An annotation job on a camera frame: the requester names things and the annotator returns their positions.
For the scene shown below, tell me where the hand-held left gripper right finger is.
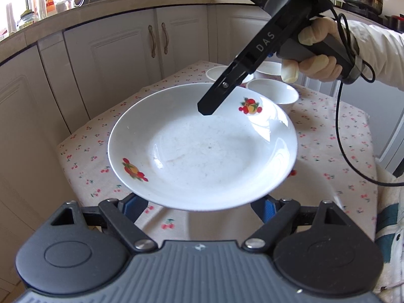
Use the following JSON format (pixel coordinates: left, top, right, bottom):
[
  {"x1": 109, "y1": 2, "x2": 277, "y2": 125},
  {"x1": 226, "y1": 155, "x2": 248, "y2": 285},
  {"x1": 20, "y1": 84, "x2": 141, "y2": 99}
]
[{"x1": 243, "y1": 196, "x2": 354, "y2": 254}]

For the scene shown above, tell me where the cherry-print tablecloth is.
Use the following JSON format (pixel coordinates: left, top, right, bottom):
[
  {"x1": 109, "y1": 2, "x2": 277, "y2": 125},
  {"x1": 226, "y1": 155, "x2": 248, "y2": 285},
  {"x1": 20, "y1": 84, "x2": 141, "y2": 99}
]
[{"x1": 56, "y1": 61, "x2": 379, "y2": 247}]

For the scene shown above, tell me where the stack of clear cups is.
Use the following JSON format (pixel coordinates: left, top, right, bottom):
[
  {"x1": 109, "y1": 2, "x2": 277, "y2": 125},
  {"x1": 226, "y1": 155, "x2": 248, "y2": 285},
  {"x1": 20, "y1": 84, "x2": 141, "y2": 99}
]
[{"x1": 32, "y1": 0, "x2": 48, "y2": 19}]

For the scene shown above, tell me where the person's right forearm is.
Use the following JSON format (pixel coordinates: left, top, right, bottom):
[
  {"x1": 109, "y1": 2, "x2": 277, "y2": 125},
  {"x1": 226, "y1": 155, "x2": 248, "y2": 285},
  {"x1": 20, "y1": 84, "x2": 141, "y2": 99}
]
[{"x1": 344, "y1": 19, "x2": 404, "y2": 89}]

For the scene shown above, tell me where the green-lid glass jar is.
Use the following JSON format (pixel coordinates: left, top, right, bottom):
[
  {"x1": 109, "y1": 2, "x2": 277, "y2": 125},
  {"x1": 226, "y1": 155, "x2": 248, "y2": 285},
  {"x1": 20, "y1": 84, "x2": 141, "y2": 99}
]
[{"x1": 17, "y1": 11, "x2": 37, "y2": 31}]

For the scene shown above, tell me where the grey kitchen countertop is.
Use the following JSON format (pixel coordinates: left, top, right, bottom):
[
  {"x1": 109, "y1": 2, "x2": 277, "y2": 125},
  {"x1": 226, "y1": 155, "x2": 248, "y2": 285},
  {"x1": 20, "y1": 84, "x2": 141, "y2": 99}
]
[{"x1": 0, "y1": 0, "x2": 348, "y2": 67}]

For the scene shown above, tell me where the white ceramic bowl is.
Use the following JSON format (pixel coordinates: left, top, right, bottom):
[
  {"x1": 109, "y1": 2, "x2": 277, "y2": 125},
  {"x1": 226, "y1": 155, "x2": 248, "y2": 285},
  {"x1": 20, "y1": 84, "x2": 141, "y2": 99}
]
[
  {"x1": 246, "y1": 79, "x2": 300, "y2": 106},
  {"x1": 206, "y1": 66, "x2": 255, "y2": 88},
  {"x1": 256, "y1": 61, "x2": 285, "y2": 79}
]

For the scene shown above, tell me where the person's white jacket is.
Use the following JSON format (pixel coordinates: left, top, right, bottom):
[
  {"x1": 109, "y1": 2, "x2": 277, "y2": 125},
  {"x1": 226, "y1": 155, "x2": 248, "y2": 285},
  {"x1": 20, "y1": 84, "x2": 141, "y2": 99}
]
[{"x1": 375, "y1": 164, "x2": 404, "y2": 303}]

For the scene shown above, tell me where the white round fruit-print plate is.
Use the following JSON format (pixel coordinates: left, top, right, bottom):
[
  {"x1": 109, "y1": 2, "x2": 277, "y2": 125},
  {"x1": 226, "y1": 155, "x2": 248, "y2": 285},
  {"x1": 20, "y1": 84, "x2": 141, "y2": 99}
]
[{"x1": 107, "y1": 83, "x2": 298, "y2": 211}]

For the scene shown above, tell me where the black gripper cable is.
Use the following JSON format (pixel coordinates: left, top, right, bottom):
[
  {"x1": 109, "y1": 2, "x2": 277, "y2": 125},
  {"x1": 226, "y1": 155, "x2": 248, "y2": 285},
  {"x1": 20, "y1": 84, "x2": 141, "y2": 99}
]
[{"x1": 322, "y1": 5, "x2": 404, "y2": 186}]

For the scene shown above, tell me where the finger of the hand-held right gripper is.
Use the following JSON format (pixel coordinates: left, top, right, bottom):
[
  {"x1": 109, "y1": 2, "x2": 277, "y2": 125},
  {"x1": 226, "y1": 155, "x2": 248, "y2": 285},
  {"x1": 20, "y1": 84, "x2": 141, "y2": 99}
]
[{"x1": 197, "y1": 57, "x2": 255, "y2": 116}]

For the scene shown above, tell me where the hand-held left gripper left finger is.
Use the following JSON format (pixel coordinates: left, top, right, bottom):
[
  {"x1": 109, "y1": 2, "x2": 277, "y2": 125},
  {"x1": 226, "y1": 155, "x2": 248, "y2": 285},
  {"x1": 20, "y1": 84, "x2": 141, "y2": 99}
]
[{"x1": 47, "y1": 192, "x2": 158, "y2": 254}]

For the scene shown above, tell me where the person's right hand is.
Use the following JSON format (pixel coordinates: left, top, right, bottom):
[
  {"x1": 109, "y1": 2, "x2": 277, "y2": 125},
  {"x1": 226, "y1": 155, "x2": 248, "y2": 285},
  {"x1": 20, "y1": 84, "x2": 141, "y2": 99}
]
[{"x1": 281, "y1": 17, "x2": 344, "y2": 83}]

